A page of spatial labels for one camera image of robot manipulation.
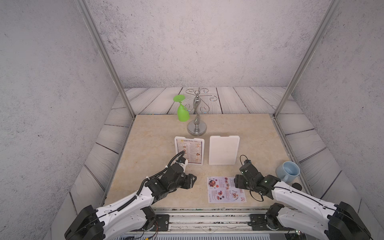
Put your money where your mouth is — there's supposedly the pink special menu sheet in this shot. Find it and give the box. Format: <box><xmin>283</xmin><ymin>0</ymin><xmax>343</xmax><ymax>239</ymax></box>
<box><xmin>207</xmin><ymin>177</ymin><xmax>247</xmax><ymax>204</ymax></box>

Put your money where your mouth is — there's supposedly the dim sum inn menu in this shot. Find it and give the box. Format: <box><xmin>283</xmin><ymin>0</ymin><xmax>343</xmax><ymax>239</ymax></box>
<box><xmin>176</xmin><ymin>138</ymin><xmax>203</xmax><ymax>165</ymax></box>

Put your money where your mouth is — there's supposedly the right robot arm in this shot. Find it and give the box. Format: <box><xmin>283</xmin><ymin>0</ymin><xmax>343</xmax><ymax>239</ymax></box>
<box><xmin>234</xmin><ymin>160</ymin><xmax>372</xmax><ymax>240</ymax></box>

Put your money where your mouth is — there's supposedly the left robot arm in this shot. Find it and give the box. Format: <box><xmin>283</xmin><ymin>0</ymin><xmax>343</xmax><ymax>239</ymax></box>
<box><xmin>64</xmin><ymin>162</ymin><xmax>197</xmax><ymax>240</ymax></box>

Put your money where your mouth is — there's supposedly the white menu rack left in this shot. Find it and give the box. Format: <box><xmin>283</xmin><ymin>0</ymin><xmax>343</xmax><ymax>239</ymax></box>
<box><xmin>174</xmin><ymin>136</ymin><xmax>205</xmax><ymax>166</ymax></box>

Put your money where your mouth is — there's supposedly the white menu rack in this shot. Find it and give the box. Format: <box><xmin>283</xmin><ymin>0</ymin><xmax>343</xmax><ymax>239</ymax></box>
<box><xmin>209</xmin><ymin>136</ymin><xmax>240</xmax><ymax>166</ymax></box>
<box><xmin>174</xmin><ymin>136</ymin><xmax>205</xmax><ymax>166</ymax></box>

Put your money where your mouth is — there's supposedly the white menu rack right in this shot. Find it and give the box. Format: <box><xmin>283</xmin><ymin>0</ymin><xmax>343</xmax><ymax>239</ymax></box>
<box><xmin>209</xmin><ymin>136</ymin><xmax>240</xmax><ymax>166</ymax></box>

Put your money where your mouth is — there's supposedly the light blue cup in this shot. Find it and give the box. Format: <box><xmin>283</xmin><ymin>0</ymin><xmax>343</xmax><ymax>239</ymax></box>
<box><xmin>276</xmin><ymin>161</ymin><xmax>301</xmax><ymax>184</ymax></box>

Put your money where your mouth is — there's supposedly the chrome glass holder stand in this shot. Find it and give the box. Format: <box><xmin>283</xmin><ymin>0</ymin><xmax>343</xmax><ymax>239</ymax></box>
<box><xmin>182</xmin><ymin>88</ymin><xmax>218</xmax><ymax>137</ymax></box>

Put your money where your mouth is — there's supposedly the jar with black lid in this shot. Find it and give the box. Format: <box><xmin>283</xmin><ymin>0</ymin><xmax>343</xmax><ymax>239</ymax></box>
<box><xmin>292</xmin><ymin>183</ymin><xmax>303</xmax><ymax>191</ymax></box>

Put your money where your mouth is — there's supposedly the green plastic wine glass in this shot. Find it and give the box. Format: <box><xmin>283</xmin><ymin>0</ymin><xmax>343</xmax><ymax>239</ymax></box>
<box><xmin>174</xmin><ymin>95</ymin><xmax>190</xmax><ymax>122</ymax></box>

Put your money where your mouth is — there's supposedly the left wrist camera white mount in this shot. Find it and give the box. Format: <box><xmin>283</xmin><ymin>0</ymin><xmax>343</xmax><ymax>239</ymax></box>
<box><xmin>176</xmin><ymin>157</ymin><xmax>188</xmax><ymax>169</ymax></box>

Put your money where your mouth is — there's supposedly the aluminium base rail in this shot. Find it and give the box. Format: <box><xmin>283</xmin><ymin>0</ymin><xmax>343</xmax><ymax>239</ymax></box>
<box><xmin>113</xmin><ymin>206</ymin><xmax>331</xmax><ymax>240</ymax></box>

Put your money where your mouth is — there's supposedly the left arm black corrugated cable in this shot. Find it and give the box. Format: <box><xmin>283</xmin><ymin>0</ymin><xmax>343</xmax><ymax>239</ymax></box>
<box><xmin>116</xmin><ymin>150</ymin><xmax>186</xmax><ymax>212</ymax></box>

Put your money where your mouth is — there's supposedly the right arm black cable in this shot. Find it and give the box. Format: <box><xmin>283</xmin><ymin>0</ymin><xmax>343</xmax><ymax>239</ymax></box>
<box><xmin>239</xmin><ymin>154</ymin><xmax>373</xmax><ymax>240</ymax></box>

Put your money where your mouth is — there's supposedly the right metal frame post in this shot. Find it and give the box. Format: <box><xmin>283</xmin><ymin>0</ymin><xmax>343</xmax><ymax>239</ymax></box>
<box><xmin>273</xmin><ymin>0</ymin><xmax>341</xmax><ymax>119</ymax></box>

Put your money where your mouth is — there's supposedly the metal frame post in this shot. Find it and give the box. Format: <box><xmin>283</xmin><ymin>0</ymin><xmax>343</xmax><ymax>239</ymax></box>
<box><xmin>75</xmin><ymin>0</ymin><xmax>136</xmax><ymax>119</ymax></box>
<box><xmin>273</xmin><ymin>0</ymin><xmax>341</xmax><ymax>119</ymax></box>

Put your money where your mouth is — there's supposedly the left metal frame post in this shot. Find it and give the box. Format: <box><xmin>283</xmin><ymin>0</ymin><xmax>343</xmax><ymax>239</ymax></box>
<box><xmin>75</xmin><ymin>0</ymin><xmax>136</xmax><ymax>119</ymax></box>

